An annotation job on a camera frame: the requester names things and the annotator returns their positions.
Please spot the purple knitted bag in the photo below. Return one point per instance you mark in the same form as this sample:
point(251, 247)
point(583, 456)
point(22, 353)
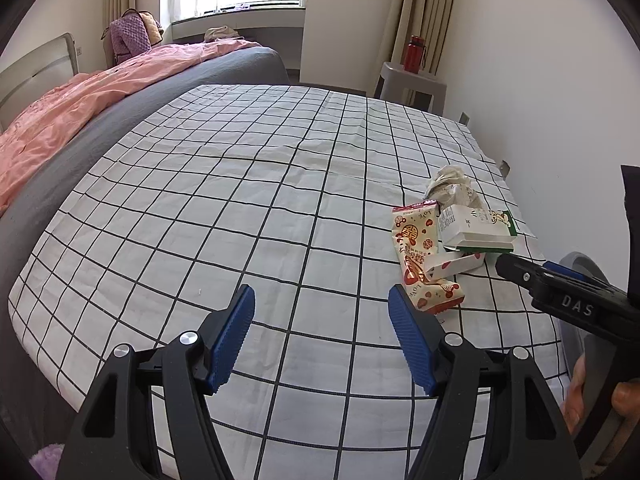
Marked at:
point(129, 37)

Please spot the beige cloth on sill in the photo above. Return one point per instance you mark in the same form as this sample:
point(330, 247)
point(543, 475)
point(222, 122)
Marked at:
point(220, 32)

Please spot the grey perforated trash basket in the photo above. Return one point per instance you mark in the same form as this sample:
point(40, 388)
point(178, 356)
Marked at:
point(580, 340)

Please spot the beige right curtain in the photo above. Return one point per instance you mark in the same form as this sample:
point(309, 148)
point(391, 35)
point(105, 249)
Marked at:
point(427, 19)

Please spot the grey headboard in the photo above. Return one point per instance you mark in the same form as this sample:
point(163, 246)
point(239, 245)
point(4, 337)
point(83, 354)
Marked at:
point(37, 72)

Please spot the wall socket far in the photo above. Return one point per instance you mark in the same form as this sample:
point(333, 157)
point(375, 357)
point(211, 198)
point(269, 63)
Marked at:
point(464, 118)

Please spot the person's right hand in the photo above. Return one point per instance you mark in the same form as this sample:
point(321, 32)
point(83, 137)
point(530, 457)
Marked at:
point(579, 403)

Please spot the small red white box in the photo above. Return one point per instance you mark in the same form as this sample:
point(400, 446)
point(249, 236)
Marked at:
point(447, 264)

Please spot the pink duvet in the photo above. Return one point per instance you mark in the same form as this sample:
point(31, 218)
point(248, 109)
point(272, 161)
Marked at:
point(48, 124)

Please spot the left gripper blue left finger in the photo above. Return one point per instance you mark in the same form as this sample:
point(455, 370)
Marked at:
point(226, 331)

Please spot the beige paper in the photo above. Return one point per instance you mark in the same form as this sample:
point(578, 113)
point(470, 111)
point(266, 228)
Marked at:
point(451, 186)

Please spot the grey plastic stool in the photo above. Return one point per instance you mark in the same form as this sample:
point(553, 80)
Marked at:
point(394, 81)

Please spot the wall socket near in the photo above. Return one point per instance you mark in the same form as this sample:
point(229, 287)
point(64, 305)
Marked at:
point(504, 168)

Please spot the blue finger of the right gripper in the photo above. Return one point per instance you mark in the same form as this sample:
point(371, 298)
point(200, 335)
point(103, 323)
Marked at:
point(522, 272)
point(565, 271)

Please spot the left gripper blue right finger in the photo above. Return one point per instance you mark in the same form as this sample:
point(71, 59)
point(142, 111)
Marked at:
point(418, 333)

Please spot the red water bottle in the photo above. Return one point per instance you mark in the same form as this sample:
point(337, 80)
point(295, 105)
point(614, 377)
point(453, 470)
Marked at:
point(414, 54)

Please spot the wall socket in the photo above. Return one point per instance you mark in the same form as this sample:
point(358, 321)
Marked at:
point(464, 118)
point(504, 168)

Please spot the white black checkered sheet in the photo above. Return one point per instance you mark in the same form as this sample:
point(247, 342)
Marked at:
point(289, 191)

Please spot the red white snack bag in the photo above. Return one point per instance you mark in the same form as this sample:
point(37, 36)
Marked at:
point(414, 233)

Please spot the tan bag behind purple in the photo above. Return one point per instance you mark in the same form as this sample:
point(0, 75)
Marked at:
point(153, 28)

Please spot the grey bed mattress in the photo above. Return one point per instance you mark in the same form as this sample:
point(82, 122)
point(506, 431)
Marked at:
point(34, 413)

